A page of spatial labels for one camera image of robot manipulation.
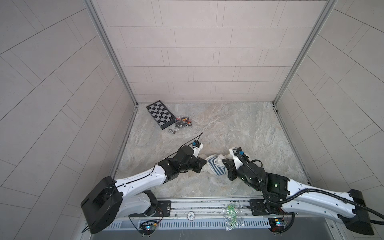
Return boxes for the right circuit board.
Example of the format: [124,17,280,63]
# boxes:
[268,218,287,234]

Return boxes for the bag of colourful small parts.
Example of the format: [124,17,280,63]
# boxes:
[175,117,193,129]

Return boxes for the left aluminium corner post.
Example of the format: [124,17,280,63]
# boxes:
[82,0,139,106]

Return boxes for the left green circuit board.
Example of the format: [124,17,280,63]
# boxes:
[139,220,159,236]

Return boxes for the white fluffy teddy bear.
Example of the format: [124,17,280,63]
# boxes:
[206,155,237,182]

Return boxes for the black corrugated cable conduit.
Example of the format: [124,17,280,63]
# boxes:
[236,152,384,234]

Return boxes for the round silver rail knob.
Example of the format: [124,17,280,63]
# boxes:
[187,211,196,221]

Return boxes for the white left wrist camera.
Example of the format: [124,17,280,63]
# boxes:
[192,140,204,157]

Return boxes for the aluminium corner post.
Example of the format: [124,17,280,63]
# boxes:
[82,0,139,106]
[272,0,337,109]

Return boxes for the clear bag of green parts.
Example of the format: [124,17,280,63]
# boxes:
[223,204,244,231]

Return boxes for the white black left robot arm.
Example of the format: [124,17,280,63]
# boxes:
[81,141,207,234]

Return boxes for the blue white striped knit sweater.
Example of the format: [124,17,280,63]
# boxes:
[206,155,228,176]

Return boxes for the black white chessboard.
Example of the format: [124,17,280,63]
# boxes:
[146,101,176,130]

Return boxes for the right aluminium corner post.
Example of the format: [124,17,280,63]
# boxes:
[272,0,337,109]

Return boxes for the aluminium front mounting rail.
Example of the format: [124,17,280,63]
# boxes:
[86,195,335,223]

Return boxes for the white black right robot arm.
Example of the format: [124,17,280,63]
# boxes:
[222,159,384,236]

